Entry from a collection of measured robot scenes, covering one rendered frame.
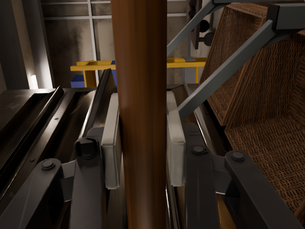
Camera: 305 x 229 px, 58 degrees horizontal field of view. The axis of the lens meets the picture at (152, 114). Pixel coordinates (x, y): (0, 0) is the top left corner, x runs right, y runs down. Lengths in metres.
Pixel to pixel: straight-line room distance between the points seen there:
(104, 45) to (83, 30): 0.61
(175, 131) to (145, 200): 0.07
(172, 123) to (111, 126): 0.03
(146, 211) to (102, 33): 7.03
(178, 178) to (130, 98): 0.05
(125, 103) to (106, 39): 7.04
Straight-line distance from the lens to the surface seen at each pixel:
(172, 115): 0.17
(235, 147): 1.14
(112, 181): 0.16
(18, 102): 1.79
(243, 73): 1.21
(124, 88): 0.16
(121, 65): 0.15
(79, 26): 7.27
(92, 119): 1.11
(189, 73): 4.93
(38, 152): 1.25
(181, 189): 1.01
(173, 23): 7.14
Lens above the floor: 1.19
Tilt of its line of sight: 1 degrees down
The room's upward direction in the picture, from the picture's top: 92 degrees counter-clockwise
